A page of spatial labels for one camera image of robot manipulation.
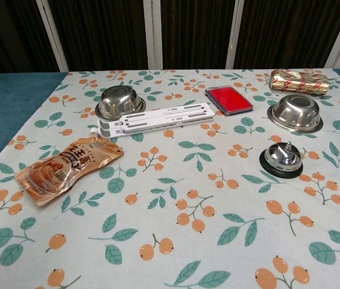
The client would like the chrome bell with black base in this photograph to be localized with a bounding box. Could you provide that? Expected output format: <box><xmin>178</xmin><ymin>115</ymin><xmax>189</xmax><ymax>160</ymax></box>
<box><xmin>259</xmin><ymin>141</ymin><xmax>304</xmax><ymax>181</ymax></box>

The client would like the white folding laptop stand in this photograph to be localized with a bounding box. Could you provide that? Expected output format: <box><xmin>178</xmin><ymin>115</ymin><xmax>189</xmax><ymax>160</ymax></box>
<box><xmin>96</xmin><ymin>102</ymin><xmax>216</xmax><ymax>140</ymax></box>

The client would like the floral fruit print tablecloth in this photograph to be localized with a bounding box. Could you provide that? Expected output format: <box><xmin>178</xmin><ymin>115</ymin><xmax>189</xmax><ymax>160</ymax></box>
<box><xmin>0</xmin><ymin>69</ymin><xmax>340</xmax><ymax>289</ymax></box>

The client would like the small steel bowl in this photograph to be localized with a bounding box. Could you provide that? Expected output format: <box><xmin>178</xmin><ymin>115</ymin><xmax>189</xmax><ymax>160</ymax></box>
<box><xmin>95</xmin><ymin>85</ymin><xmax>146</xmax><ymax>121</ymax></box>

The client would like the red ink stamp pad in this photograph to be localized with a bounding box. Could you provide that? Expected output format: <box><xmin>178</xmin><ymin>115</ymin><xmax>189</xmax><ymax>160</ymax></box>
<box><xmin>204</xmin><ymin>87</ymin><xmax>255</xmax><ymax>117</ymax></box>

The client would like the orange sauce spout pouch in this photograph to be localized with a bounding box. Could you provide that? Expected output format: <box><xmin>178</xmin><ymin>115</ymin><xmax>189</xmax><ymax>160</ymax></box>
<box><xmin>15</xmin><ymin>126</ymin><xmax>125</xmax><ymax>207</ymax></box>

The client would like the dark folding screen with white frames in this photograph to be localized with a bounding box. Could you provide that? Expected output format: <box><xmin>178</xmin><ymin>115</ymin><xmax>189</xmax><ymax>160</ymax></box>
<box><xmin>0</xmin><ymin>0</ymin><xmax>340</xmax><ymax>76</ymax></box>

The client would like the wide steel bowl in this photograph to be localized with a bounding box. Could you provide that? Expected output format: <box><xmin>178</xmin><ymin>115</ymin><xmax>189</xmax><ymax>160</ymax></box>
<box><xmin>266</xmin><ymin>94</ymin><xmax>324</xmax><ymax>132</ymax></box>

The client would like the gold red foil package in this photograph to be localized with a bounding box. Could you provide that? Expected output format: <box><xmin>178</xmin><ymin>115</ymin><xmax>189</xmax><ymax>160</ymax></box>
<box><xmin>268</xmin><ymin>69</ymin><xmax>330</xmax><ymax>96</ymax></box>

